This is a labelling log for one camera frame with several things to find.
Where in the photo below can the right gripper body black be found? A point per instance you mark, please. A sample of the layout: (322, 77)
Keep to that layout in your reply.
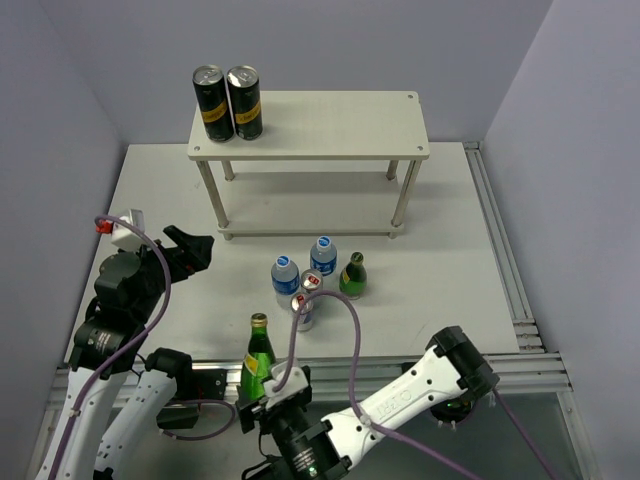
(277, 415)

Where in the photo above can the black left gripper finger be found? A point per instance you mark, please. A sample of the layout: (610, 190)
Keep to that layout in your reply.
(181, 268)
(193, 247)

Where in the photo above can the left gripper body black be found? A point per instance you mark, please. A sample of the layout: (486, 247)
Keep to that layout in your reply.
(155, 272)

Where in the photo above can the green glass bottle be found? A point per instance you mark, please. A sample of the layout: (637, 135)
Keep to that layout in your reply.
(353, 277)
(258, 359)

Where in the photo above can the Pocari Sweat bottle front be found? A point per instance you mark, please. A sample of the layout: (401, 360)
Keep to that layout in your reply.
(285, 279)

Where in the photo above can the pocari sweat bottle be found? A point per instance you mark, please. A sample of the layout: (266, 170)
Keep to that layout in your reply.
(285, 279)
(323, 256)

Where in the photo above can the silver blue can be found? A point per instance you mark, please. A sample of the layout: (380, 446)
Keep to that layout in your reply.
(311, 281)
(301, 305)

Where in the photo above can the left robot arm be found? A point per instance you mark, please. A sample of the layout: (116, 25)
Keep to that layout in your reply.
(87, 444)

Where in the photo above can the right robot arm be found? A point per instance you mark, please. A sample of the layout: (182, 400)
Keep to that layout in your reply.
(450, 369)

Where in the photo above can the white two-tier shelf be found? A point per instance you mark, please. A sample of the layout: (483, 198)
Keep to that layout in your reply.
(328, 162)

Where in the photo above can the silver blue can front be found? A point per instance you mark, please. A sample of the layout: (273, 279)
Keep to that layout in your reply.
(301, 305)

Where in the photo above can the Pocari Sweat bottle rear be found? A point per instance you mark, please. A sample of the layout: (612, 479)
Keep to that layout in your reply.
(323, 256)

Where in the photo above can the black can left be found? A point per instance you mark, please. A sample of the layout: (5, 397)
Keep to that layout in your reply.
(210, 90)

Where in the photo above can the black can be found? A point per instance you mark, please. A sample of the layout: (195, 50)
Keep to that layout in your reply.
(244, 92)
(210, 90)

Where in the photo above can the black can right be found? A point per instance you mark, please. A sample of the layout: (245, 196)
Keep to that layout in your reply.
(244, 92)

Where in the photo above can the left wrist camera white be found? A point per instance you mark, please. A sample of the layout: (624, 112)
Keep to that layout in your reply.
(122, 237)

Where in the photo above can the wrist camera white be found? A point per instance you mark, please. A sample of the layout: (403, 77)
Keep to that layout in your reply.
(279, 387)
(122, 237)

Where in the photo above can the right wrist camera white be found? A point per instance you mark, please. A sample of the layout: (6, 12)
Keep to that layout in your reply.
(279, 387)

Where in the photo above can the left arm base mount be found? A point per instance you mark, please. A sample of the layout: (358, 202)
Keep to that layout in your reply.
(188, 404)

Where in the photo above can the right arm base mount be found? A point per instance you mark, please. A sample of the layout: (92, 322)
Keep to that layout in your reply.
(453, 412)

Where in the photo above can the aluminium frame rail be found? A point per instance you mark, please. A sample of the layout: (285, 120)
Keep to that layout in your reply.
(520, 373)

